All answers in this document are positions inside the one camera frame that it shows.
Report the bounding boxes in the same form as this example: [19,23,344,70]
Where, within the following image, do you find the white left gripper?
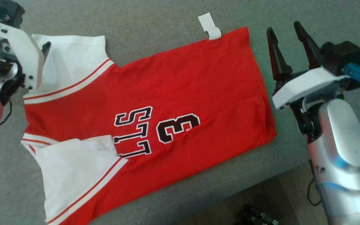
[0,19,51,105]

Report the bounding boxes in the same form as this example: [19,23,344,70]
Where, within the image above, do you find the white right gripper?
[266,21,349,142]

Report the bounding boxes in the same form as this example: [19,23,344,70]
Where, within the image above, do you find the red jersey white sleeves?
[21,12,277,225]

